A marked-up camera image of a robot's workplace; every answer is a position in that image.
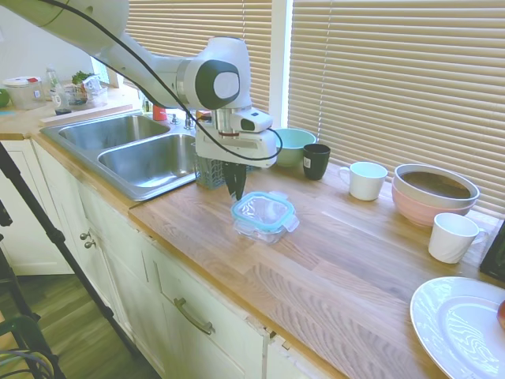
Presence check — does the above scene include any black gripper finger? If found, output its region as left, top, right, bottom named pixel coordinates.
left=232, top=163, right=247, bottom=201
left=223, top=161, right=236, bottom=197

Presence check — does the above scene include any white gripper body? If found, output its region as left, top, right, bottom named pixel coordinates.
left=195, top=126, right=279, bottom=171

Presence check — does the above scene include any teal rimmed container lid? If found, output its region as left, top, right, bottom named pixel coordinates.
left=230, top=190, right=300, bottom=234

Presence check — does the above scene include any clear glass food container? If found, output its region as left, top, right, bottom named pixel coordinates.
left=232, top=220, right=291, bottom=246

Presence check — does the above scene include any clear tub white lid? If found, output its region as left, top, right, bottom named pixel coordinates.
left=2, top=76, right=44, bottom=111

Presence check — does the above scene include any grey plastic cutlery basket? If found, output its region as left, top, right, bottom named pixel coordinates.
left=192, top=141, right=256, bottom=190

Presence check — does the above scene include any mint green bowl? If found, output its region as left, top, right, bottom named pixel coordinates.
left=271, top=128, right=318, bottom=167

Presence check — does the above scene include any black cup with label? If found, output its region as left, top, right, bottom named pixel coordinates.
left=302, top=144, right=331, bottom=182

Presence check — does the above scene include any stainless steel sink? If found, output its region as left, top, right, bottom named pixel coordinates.
left=39, top=112, right=202, bottom=202

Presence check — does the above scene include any white lower cabinet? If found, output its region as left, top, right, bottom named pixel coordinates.
left=0, top=137, right=340, bottom=379

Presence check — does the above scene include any wide white mug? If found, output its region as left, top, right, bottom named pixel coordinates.
left=338, top=161, right=390, bottom=201

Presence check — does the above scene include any beige blind behind sink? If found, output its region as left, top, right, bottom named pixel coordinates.
left=128, top=0, right=273, bottom=119

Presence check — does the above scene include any large beige window blind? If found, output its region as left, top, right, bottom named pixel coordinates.
left=290, top=0, right=505, bottom=216

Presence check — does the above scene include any pink bowl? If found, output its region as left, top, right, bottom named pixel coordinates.
left=391, top=177, right=477, bottom=228

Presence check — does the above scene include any clear plastic bottle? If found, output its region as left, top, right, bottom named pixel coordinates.
left=43, top=65, right=70, bottom=114

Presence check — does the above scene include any small white cup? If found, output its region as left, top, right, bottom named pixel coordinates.
left=428, top=212, right=490, bottom=265

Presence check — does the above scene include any dark green clamp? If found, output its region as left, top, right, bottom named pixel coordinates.
left=0, top=313, right=47, bottom=379

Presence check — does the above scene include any white plate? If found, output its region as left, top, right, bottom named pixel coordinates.
left=410, top=276, right=505, bottom=379

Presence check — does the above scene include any black countertop appliance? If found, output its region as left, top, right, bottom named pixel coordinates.
left=479, top=220, right=505, bottom=283

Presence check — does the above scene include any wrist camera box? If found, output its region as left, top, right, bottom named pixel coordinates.
left=231, top=110, right=274, bottom=135

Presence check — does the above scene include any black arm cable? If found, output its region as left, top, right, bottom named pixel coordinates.
left=37, top=0, right=283, bottom=162

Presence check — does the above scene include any metal bar drawer handle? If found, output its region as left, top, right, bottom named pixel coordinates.
left=173, top=298, right=216, bottom=336

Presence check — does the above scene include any black camera tripod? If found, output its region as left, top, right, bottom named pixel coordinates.
left=0, top=141, right=139, bottom=379

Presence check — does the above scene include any green yellow cable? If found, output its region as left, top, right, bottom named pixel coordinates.
left=0, top=347, right=52, bottom=379

